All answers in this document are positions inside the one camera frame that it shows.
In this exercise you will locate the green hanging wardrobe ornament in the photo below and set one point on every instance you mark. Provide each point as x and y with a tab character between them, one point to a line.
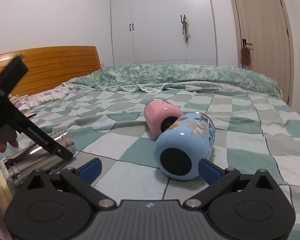
185	29

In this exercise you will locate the beige door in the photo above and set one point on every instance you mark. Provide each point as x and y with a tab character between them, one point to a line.
263	28

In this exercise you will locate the white wardrobe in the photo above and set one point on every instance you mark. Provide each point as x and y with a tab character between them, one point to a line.
150	31

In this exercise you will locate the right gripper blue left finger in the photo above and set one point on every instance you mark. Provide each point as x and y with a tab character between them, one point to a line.
90	171

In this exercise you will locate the pink cup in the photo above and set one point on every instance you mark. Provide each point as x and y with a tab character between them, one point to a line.
160	115

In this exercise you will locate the wooden headboard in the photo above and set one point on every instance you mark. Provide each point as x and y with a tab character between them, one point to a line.
49	67

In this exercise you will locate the purple floral pillow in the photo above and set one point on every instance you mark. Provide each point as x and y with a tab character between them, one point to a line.
27	102

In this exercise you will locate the blue cartoon cup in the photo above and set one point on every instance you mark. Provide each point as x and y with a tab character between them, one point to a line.
179	149

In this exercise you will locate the green floral quilt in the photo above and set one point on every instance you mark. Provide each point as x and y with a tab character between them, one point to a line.
156	77

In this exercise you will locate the pink book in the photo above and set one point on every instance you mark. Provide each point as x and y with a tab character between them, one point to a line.
30	115

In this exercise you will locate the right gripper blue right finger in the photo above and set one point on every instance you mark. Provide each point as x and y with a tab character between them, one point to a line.
209	172

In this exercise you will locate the checkered bed sheet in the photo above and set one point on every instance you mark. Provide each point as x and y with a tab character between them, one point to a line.
257	145

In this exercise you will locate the brown plush door ornament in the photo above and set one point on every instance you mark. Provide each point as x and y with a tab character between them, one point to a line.
245	57

